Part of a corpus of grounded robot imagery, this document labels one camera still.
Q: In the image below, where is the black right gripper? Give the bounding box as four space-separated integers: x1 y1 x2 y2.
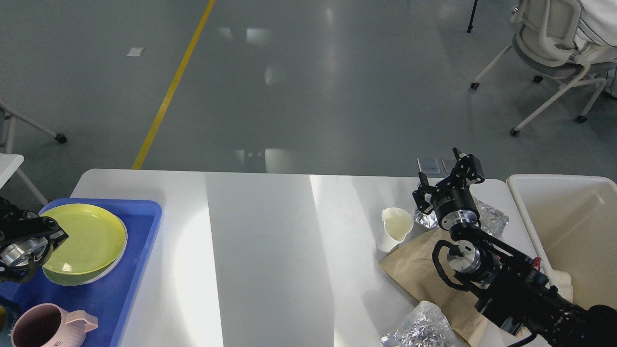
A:
414 147 485 230

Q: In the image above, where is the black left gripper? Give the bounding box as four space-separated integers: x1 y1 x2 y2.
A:
0 217 69 278

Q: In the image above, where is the yellow plastic plate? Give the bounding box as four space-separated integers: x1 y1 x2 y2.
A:
42 203 128 275

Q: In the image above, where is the brown paper bag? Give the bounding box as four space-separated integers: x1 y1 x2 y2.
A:
379 227 531 345

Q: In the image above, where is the dark teal mug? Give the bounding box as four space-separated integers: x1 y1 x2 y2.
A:
0 296 22 340

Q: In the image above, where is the pink mug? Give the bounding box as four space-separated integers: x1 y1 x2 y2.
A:
11 303 99 347

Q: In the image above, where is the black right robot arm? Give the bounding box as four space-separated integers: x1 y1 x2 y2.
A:
412 148 617 347

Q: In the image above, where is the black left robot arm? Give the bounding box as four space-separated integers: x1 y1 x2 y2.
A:
0 198 69 284

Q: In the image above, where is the pale green plate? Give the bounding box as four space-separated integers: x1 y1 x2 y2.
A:
43 227 128 286

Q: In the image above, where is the crumpled foil near gripper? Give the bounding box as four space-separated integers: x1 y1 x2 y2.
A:
414 196 509 238

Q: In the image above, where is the white paper cup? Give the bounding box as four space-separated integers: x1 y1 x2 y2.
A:
376 207 415 253

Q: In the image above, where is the white side table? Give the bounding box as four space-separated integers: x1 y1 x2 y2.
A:
0 153 49 207

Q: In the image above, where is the chair leg with caster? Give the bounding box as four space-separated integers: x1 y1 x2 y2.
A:
0 100 67 154

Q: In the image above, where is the blue plastic tray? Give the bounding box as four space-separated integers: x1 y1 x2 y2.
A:
0 198 162 347

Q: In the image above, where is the white plastic bin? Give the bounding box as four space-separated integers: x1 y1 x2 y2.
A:
507 175 617 309

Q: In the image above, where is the crumpled foil front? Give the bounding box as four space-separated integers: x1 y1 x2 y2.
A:
381 301 466 347

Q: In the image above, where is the black tripod leg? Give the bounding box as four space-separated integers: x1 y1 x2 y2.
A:
466 0 479 33

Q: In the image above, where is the white office chair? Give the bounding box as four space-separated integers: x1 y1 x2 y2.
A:
470 0 616 136

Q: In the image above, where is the seated person white shirt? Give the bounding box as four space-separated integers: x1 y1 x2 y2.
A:
574 0 617 99

